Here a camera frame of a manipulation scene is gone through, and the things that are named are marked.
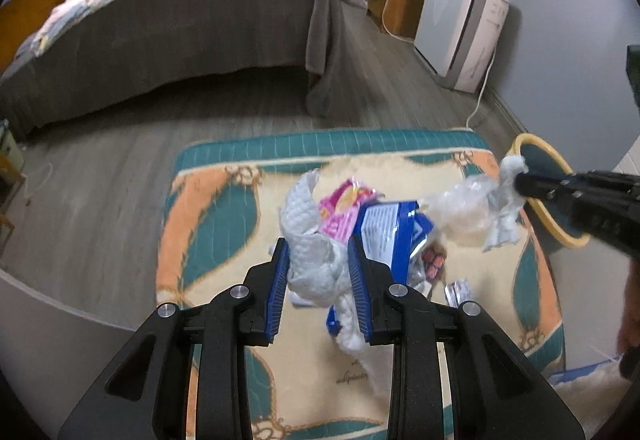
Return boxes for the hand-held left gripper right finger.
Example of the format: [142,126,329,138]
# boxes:
[347,236,586,440]

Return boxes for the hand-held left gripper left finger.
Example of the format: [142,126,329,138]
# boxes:
[57,237,292,440]

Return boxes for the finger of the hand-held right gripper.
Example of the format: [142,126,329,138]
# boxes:
[516,185,571,205]
[515,172,576,188]

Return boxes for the yellow-rimmed teal trash bin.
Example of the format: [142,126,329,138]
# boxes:
[505,133,591,249]

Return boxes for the white paper towel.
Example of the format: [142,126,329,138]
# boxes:
[277,170,401,401]

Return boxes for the clear plastic bag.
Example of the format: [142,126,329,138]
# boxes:
[420,172,523,253]

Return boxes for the person's right hand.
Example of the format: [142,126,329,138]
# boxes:
[616,262,640,356]

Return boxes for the blue foil snack bag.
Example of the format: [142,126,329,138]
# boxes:
[327,201,436,336]

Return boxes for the white cabinet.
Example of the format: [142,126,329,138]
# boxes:
[612,140,640,181]

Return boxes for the pink snack wrapper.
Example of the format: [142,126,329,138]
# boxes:
[317,177,383,243]

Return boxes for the small red wrapper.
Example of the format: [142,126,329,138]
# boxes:
[422,245,448,281]

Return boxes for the small silver wrapper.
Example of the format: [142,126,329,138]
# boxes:
[444,281,473,305]

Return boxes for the teal and orange patterned mat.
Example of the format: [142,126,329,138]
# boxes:
[156,129,566,440]

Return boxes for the white fluffy rug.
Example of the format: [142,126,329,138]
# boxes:
[547,360,632,440]

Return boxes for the white air purifier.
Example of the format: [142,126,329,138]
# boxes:
[414,0,515,93]

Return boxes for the bed with grey cover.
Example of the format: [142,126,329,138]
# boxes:
[0,0,368,143]

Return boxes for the wooden nightstand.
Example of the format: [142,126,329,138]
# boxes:
[0,120,28,251]

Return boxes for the white air purifier cable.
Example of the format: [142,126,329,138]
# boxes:
[466,44,497,131]

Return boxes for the white floor cable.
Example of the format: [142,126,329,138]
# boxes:
[25,162,54,207]

